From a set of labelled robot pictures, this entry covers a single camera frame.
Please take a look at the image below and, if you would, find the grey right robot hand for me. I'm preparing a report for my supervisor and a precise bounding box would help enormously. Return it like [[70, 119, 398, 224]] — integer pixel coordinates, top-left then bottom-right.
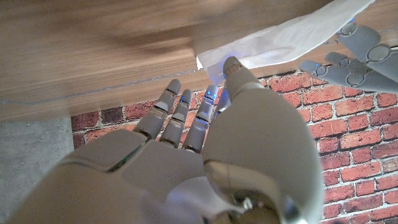
[[4, 55, 326, 224]]

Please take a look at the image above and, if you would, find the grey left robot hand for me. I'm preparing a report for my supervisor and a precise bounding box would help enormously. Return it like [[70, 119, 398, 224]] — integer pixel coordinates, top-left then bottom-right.
[[298, 21, 398, 94]]

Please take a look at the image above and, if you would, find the white tissue sheet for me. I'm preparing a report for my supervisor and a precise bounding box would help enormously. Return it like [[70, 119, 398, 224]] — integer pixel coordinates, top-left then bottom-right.
[[195, 0, 377, 86]]

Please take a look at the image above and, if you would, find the red brick printed backdrop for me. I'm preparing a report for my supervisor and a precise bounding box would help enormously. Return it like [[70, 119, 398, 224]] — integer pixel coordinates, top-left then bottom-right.
[[70, 70, 398, 224]]

